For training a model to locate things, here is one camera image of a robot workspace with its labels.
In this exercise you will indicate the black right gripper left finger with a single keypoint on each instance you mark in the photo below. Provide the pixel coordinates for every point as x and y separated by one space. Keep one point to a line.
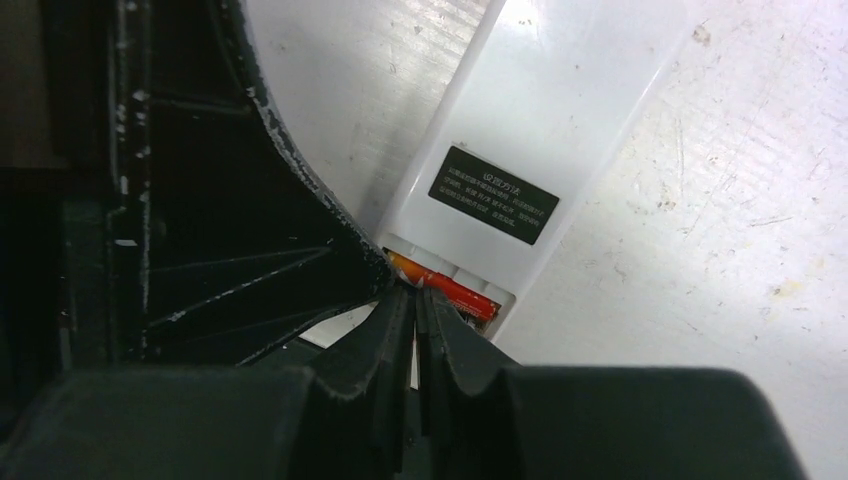
339 416

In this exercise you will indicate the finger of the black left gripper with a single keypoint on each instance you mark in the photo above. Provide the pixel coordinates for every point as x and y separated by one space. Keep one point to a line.
193 230

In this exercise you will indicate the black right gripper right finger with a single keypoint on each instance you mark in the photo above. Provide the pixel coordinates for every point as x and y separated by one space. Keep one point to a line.
489 417

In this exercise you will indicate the red orange battery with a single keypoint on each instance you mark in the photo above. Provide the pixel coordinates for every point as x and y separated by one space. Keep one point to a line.
464 299

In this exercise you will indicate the white red remote control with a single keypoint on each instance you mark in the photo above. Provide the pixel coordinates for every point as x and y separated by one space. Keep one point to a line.
542 100

